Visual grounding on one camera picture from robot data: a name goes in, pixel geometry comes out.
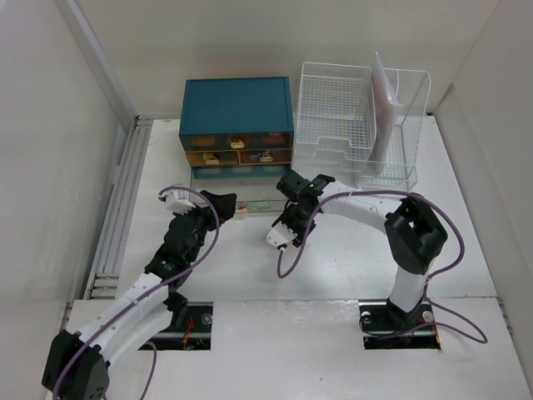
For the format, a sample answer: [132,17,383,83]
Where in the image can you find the teal desktop drawer cabinet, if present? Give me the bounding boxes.
[178,76,295,213]

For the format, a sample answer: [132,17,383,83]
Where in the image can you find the clear mesh zipper pouch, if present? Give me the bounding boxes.
[370,52,403,164]

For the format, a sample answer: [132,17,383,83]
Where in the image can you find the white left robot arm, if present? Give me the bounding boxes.
[42,185,237,399]

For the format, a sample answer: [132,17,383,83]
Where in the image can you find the white wire mesh file tray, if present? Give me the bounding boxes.
[291,62,376,187]

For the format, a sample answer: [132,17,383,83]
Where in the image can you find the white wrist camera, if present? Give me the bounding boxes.
[158,187,195,215]
[264,223,297,249]

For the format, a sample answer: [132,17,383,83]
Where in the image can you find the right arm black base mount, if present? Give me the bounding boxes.
[359,299,441,350]

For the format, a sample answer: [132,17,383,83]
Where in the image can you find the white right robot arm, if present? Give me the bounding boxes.
[266,171,448,328]

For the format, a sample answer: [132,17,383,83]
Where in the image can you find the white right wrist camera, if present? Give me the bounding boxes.
[264,223,297,249]

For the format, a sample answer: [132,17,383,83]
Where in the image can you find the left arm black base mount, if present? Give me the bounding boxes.
[150,292,213,351]

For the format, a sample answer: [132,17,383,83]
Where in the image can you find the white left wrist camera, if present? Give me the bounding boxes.
[158,187,195,215]

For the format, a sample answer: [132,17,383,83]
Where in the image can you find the aluminium rail frame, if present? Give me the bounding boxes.
[82,117,152,300]

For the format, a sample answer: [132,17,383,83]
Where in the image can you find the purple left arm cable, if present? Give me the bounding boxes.
[52,187,221,400]

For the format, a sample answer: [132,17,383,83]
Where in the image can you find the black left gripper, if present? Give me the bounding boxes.
[172,192,235,263]

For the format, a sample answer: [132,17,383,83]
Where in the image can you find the clear acrylic file holder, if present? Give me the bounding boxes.
[357,68,431,191]

